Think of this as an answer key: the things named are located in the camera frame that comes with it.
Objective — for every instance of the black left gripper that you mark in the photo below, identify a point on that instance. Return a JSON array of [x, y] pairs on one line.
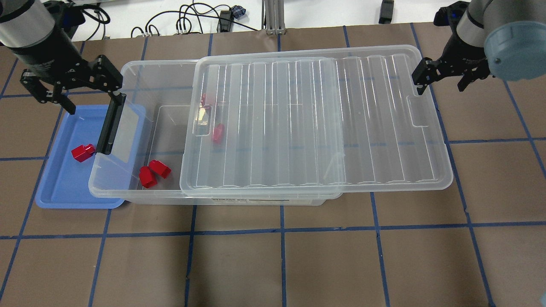
[[47, 53]]

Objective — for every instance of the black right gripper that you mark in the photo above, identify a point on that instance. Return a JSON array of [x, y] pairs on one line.
[[457, 50]]

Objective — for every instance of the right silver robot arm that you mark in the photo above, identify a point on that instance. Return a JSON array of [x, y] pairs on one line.
[[501, 38]]

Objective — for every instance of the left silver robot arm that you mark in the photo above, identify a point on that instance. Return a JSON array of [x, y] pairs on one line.
[[26, 22]]

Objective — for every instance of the clear plastic storage box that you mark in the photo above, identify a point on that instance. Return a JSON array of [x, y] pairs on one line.
[[283, 142]]

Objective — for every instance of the clear plastic box lid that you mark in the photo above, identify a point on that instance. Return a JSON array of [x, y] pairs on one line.
[[392, 138]]

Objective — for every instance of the black power adapter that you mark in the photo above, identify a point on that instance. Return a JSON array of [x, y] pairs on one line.
[[386, 11]]

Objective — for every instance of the blue plastic tray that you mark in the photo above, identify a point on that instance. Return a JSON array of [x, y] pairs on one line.
[[102, 181]]

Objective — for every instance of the red block front pair right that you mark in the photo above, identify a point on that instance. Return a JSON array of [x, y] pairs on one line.
[[160, 168]]

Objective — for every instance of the red block pair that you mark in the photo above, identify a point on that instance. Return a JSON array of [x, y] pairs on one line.
[[147, 177], [160, 168]]

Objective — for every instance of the red block front pair left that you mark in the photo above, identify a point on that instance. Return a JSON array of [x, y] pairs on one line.
[[147, 177]]

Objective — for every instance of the red block under lid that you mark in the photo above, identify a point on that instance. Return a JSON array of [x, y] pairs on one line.
[[218, 133]]

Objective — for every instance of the black box latch handle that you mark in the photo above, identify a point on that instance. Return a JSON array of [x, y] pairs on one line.
[[111, 123]]

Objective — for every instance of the aluminium frame post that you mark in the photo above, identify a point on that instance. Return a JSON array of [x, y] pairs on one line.
[[273, 17]]

